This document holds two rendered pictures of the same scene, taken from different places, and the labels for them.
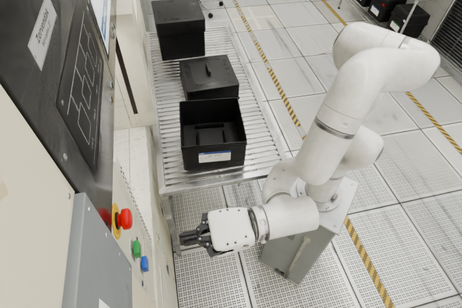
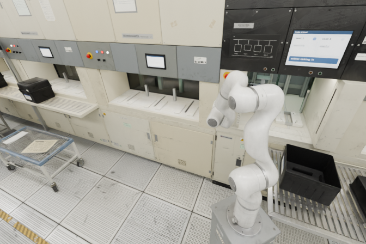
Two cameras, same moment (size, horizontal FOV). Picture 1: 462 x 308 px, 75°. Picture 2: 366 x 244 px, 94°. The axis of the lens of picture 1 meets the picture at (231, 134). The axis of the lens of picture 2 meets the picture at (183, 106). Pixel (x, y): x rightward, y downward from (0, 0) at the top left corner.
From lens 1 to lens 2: 1.26 m
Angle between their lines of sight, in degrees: 89
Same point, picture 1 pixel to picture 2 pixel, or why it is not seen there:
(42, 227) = (211, 37)
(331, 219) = (220, 209)
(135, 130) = (309, 139)
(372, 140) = (238, 171)
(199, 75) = not seen: outside the picture
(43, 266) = (207, 39)
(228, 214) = not seen: hidden behind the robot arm
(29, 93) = (226, 26)
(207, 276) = not seen: hidden behind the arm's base
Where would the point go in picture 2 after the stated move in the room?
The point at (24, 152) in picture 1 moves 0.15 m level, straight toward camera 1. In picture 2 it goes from (218, 29) to (197, 30)
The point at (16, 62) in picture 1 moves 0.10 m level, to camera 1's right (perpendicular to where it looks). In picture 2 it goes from (228, 22) to (221, 23)
